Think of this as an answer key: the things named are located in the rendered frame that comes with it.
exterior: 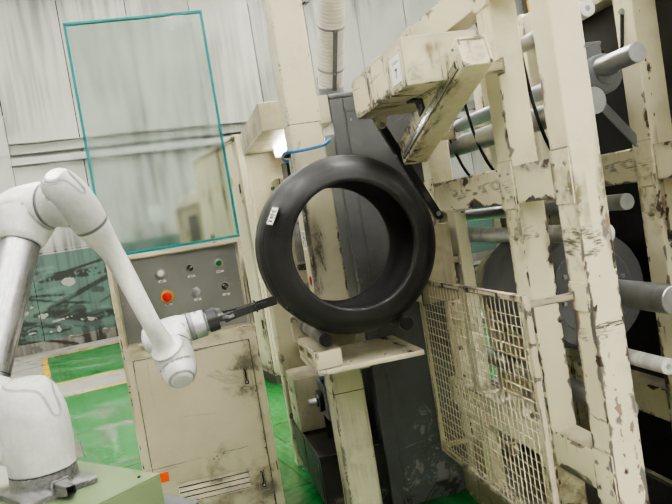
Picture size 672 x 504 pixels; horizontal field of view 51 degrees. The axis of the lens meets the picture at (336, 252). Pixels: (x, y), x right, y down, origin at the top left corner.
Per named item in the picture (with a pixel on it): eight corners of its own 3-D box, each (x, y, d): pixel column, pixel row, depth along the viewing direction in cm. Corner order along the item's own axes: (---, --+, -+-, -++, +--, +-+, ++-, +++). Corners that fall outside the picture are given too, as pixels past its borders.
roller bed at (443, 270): (407, 301, 285) (395, 229, 283) (441, 294, 288) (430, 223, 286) (423, 305, 266) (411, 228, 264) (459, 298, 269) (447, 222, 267)
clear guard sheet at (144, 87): (105, 258, 283) (63, 24, 278) (239, 236, 295) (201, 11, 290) (104, 258, 281) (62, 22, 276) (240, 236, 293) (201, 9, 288)
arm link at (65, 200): (115, 205, 200) (79, 212, 205) (80, 154, 189) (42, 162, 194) (95, 235, 191) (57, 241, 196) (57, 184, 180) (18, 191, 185)
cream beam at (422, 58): (355, 121, 264) (349, 82, 264) (417, 112, 270) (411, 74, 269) (405, 86, 205) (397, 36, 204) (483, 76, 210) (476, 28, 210)
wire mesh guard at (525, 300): (441, 450, 279) (414, 278, 275) (446, 449, 279) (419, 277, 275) (560, 547, 191) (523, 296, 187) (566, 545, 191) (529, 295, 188)
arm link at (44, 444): (42, 481, 157) (25, 386, 156) (-17, 481, 164) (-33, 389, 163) (92, 454, 172) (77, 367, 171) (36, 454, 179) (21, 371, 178)
